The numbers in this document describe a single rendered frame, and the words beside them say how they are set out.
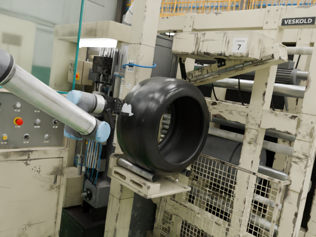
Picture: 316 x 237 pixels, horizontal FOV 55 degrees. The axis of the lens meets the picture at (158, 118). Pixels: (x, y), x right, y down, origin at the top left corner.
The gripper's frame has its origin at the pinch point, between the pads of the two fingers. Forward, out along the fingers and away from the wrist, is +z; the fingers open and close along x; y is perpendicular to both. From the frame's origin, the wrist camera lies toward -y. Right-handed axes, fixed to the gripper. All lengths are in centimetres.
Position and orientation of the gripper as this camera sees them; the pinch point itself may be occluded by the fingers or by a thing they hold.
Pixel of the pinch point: (130, 114)
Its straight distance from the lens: 164.3
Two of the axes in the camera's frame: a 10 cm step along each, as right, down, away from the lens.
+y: 2.3, -9.7, -0.4
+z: 7.1, 1.4, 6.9
